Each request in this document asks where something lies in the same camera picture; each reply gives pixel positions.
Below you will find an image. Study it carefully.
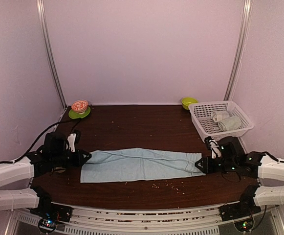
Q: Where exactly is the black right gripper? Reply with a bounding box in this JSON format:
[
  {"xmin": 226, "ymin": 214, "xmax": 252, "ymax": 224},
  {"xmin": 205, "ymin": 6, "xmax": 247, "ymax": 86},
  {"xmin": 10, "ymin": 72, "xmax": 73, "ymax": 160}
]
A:
[{"xmin": 195, "ymin": 156, "xmax": 237, "ymax": 175}]

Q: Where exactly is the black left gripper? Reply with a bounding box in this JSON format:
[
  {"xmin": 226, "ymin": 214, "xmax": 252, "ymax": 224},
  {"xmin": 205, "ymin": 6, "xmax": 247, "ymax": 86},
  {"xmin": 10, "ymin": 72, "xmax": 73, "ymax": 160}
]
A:
[{"xmin": 51, "ymin": 149, "xmax": 91, "ymax": 167}]

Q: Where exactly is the light blue towel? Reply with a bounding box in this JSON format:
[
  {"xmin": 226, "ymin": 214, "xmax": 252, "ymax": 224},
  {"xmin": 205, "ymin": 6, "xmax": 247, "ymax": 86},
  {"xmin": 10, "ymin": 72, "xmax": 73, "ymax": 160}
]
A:
[{"xmin": 80, "ymin": 148, "xmax": 205, "ymax": 183}]

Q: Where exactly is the white perforated plastic basket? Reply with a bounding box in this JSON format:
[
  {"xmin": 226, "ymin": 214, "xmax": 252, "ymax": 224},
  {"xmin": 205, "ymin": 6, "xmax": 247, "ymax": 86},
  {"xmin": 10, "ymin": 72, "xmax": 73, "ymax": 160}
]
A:
[{"xmin": 189, "ymin": 101, "xmax": 254, "ymax": 141}]

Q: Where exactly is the mint green panda towel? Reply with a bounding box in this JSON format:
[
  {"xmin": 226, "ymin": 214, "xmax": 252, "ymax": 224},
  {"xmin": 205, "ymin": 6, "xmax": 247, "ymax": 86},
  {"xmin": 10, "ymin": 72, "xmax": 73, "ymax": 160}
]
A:
[{"xmin": 218, "ymin": 116, "xmax": 242, "ymax": 132}]

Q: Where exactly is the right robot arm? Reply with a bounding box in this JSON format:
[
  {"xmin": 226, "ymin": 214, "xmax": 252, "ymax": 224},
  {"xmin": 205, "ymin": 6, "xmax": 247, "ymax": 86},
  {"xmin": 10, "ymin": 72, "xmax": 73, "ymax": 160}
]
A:
[{"xmin": 195, "ymin": 137, "xmax": 284, "ymax": 216}]

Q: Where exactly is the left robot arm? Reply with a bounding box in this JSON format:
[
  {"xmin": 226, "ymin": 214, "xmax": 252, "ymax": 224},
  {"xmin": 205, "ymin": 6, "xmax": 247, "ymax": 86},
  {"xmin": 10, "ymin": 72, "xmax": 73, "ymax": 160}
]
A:
[{"xmin": 0, "ymin": 132, "xmax": 91, "ymax": 218}]

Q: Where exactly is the green saucer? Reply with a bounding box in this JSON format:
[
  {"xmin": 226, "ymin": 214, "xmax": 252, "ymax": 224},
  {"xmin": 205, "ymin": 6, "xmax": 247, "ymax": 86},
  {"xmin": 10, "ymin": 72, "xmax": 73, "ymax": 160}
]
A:
[{"xmin": 68, "ymin": 106, "xmax": 91, "ymax": 119}]

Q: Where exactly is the rolled towel in basket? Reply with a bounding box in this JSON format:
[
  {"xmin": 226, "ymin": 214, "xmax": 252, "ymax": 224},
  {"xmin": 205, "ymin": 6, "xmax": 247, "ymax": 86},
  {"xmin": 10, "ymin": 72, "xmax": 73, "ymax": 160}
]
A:
[{"xmin": 210, "ymin": 111, "xmax": 230, "ymax": 122}]

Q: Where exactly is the red patterned small bowl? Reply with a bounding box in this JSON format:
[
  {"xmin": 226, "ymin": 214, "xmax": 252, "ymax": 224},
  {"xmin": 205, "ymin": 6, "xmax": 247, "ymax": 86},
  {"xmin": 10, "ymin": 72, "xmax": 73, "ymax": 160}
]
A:
[{"xmin": 71, "ymin": 100, "xmax": 88, "ymax": 113}]

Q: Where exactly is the lime green bowl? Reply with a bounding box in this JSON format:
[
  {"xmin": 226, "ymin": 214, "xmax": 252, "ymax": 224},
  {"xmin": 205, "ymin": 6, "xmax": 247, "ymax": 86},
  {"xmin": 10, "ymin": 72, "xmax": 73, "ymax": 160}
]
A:
[{"xmin": 181, "ymin": 97, "xmax": 198, "ymax": 110}]

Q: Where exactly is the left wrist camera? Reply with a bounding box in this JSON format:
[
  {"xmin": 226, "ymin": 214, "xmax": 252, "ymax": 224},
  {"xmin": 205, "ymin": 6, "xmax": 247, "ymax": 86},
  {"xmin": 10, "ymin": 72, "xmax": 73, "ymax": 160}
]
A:
[{"xmin": 67, "ymin": 130, "xmax": 81, "ymax": 152}]

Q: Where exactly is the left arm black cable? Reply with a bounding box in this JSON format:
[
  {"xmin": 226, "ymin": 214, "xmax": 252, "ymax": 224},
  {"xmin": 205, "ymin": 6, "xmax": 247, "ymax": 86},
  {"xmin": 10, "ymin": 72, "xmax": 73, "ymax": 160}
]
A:
[{"xmin": 0, "ymin": 118, "xmax": 83, "ymax": 169}]

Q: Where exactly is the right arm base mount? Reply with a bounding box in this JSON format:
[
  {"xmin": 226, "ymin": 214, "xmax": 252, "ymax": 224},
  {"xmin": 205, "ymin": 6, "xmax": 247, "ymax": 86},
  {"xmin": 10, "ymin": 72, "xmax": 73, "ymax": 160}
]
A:
[{"xmin": 219, "ymin": 196, "xmax": 262, "ymax": 233}]

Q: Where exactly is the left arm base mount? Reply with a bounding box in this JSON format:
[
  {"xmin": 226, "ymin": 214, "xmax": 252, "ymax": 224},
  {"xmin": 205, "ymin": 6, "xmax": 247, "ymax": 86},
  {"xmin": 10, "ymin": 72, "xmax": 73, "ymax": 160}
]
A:
[{"xmin": 29, "ymin": 187, "xmax": 73, "ymax": 235}]

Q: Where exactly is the front aluminium rail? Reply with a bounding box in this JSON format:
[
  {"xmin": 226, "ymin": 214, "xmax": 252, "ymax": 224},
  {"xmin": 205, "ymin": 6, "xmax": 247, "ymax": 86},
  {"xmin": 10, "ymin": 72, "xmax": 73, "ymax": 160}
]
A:
[{"xmin": 9, "ymin": 192, "xmax": 284, "ymax": 235}]

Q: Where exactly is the right aluminium corner post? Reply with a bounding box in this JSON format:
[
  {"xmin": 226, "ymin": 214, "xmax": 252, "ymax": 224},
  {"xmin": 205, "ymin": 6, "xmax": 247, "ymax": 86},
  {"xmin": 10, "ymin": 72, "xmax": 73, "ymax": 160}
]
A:
[{"xmin": 224, "ymin": 0, "xmax": 253, "ymax": 101}]

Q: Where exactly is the aluminium corner post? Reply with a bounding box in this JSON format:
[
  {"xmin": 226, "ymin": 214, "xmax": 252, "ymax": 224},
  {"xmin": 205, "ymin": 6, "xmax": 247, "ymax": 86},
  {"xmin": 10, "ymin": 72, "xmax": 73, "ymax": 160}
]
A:
[
  {"xmin": 224, "ymin": 0, "xmax": 253, "ymax": 101},
  {"xmin": 36, "ymin": 0, "xmax": 67, "ymax": 109}
]

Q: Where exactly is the left aluminium corner post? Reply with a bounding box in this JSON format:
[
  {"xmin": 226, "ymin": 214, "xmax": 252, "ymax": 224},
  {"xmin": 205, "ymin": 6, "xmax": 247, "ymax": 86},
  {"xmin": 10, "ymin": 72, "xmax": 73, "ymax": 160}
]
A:
[{"xmin": 36, "ymin": 0, "xmax": 67, "ymax": 109}]

